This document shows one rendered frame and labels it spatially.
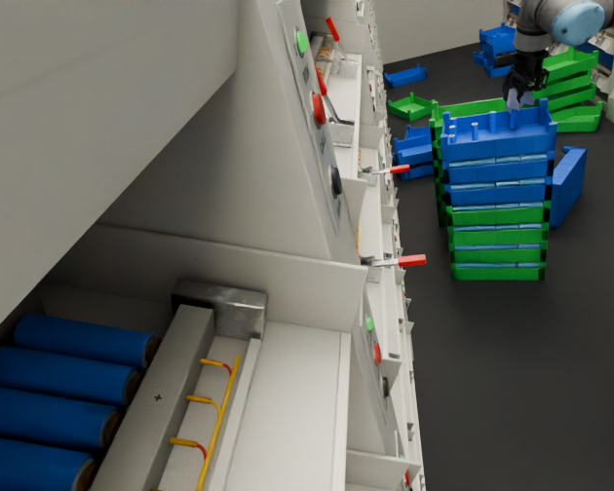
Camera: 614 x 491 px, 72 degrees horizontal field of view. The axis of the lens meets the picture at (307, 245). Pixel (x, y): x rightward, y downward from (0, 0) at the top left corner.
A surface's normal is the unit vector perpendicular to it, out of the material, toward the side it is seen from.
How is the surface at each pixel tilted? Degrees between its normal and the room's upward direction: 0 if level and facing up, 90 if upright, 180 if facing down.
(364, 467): 90
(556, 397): 0
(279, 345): 21
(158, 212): 90
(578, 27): 105
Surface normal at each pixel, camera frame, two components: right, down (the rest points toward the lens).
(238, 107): -0.11, 0.59
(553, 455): -0.25, -0.80
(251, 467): 0.12, -0.79
